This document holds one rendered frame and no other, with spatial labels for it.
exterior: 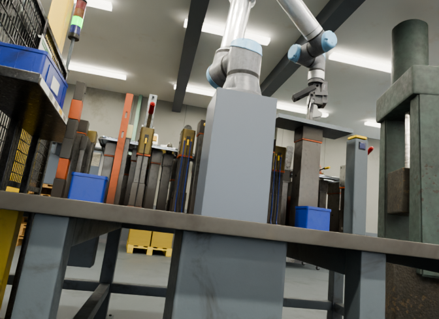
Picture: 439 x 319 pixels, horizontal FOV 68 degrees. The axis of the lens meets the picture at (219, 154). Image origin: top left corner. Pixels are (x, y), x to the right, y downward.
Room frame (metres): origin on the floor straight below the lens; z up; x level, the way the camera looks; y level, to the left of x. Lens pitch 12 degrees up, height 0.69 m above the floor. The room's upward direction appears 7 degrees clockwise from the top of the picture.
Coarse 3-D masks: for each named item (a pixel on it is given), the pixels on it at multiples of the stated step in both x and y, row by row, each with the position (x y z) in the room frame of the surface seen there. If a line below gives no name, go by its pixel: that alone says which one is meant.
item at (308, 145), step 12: (300, 132) 1.39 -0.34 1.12; (312, 132) 1.38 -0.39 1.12; (300, 144) 1.39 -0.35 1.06; (312, 144) 1.38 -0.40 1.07; (300, 156) 1.38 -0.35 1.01; (312, 156) 1.38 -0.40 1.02; (300, 168) 1.38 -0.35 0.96; (312, 168) 1.38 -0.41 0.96; (300, 180) 1.37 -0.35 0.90; (312, 180) 1.39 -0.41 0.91; (300, 192) 1.37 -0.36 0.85; (312, 192) 1.39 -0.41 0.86; (300, 204) 1.37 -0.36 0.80; (312, 204) 1.39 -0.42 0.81
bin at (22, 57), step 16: (0, 48) 0.95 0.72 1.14; (16, 48) 0.96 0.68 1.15; (32, 48) 0.97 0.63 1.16; (0, 64) 0.96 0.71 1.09; (16, 64) 0.96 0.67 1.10; (32, 64) 0.97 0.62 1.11; (48, 64) 1.02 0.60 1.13; (48, 80) 1.05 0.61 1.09; (64, 80) 1.20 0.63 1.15; (64, 96) 1.25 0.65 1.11
